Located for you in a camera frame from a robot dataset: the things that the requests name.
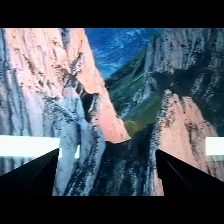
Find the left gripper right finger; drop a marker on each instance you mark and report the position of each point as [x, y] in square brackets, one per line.
[186, 180]

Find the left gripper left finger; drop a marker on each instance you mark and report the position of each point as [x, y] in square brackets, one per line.
[30, 180]

